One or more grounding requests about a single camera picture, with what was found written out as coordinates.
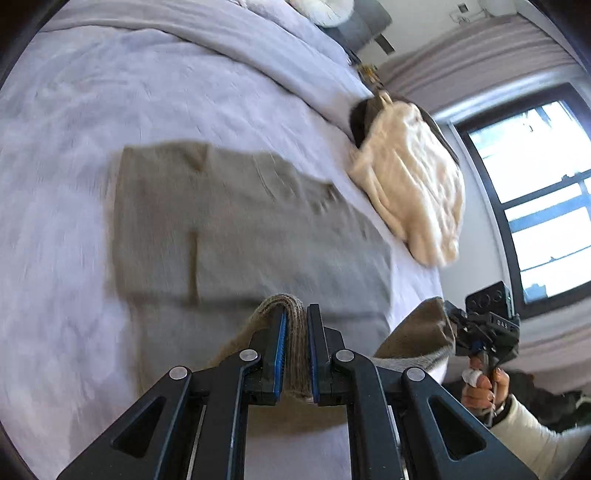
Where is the person's right forearm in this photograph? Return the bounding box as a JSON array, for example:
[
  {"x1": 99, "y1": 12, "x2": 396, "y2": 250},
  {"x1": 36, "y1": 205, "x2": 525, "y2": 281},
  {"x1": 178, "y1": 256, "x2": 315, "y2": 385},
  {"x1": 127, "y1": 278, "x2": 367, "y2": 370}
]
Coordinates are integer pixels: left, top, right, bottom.
[{"x1": 489, "y1": 394, "x2": 591, "y2": 480}]

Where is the black framed window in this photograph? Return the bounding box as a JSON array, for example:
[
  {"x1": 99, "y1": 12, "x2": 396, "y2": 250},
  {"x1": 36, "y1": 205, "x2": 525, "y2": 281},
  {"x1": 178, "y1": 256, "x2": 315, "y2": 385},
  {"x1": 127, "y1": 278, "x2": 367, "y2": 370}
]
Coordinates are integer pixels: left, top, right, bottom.
[{"x1": 445, "y1": 83, "x2": 591, "y2": 319}]

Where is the grey duvet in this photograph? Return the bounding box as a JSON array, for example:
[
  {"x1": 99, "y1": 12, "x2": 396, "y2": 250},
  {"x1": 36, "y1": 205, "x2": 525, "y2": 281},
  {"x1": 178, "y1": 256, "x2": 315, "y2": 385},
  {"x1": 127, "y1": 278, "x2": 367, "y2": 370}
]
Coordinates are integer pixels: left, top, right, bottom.
[{"x1": 37, "y1": 0, "x2": 384, "y2": 134}]

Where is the dark clothing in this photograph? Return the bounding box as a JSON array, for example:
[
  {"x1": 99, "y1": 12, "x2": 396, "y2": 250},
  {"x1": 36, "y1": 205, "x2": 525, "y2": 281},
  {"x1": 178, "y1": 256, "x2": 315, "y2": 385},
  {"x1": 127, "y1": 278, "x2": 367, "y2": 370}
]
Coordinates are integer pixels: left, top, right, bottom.
[{"x1": 508, "y1": 369, "x2": 585, "y2": 432}]

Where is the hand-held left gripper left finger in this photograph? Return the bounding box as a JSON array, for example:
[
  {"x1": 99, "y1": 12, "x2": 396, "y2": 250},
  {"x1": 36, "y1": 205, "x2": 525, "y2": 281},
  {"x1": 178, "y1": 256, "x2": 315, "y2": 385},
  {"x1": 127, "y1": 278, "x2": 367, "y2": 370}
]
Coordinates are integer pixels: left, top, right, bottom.
[{"x1": 55, "y1": 307, "x2": 289, "y2": 480}]

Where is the white fluffy pillow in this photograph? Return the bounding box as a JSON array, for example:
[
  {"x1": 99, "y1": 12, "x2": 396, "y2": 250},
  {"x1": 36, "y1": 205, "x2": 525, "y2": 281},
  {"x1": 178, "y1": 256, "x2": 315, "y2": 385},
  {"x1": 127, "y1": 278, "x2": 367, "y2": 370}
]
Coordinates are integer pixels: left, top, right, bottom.
[{"x1": 291, "y1": 0, "x2": 356, "y2": 27}]

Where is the grey upholstered headboard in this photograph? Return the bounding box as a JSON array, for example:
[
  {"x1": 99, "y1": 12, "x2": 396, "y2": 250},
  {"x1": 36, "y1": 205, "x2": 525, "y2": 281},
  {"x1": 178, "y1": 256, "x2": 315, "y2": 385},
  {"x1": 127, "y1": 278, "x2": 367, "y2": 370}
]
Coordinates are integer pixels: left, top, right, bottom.
[{"x1": 318, "y1": 0, "x2": 394, "y2": 52}]

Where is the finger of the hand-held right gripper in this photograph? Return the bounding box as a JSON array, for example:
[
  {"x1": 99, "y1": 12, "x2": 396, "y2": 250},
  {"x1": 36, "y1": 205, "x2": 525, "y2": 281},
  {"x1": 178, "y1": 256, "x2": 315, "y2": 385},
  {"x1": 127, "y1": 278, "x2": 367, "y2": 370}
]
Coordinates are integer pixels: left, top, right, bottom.
[{"x1": 443, "y1": 300, "x2": 471, "y2": 330}]

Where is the grey-brown knit sweater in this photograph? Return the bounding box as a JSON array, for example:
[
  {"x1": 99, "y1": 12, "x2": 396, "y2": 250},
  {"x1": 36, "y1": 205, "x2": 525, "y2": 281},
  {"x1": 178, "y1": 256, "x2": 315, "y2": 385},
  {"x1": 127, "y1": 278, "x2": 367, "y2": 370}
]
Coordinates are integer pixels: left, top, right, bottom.
[{"x1": 111, "y1": 142, "x2": 458, "y2": 430}]

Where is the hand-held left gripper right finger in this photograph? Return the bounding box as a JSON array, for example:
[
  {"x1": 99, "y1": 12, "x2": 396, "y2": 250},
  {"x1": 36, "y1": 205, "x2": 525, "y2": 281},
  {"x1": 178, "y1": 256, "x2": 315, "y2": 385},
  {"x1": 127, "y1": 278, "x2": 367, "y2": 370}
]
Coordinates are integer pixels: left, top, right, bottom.
[{"x1": 307, "y1": 304, "x2": 541, "y2": 480}]

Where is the cream striped fleece garment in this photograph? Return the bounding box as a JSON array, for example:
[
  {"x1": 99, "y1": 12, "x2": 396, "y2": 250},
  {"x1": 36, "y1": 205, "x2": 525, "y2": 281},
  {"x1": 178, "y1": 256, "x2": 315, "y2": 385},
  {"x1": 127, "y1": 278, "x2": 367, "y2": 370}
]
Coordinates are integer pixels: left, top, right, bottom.
[{"x1": 347, "y1": 99, "x2": 466, "y2": 267}]

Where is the person's right hand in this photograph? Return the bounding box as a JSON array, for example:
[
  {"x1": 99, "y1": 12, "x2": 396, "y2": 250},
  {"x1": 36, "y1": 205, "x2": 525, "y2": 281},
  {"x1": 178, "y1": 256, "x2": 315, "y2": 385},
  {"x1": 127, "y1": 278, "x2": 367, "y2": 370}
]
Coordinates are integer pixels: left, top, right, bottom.
[{"x1": 462, "y1": 364, "x2": 511, "y2": 416}]

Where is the dark cloth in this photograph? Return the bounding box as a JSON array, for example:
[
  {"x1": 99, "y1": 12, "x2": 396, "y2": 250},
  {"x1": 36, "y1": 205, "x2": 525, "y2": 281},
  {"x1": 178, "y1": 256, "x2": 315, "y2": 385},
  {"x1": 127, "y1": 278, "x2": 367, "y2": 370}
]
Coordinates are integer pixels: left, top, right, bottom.
[{"x1": 348, "y1": 91, "x2": 462, "y2": 167}]

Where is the white bed with blanket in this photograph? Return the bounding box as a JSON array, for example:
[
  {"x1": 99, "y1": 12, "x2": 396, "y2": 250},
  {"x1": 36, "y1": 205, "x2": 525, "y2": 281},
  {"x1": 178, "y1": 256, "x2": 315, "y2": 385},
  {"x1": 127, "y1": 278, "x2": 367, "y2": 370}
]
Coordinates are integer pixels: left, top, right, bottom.
[{"x1": 0, "y1": 28, "x2": 446, "y2": 480}]

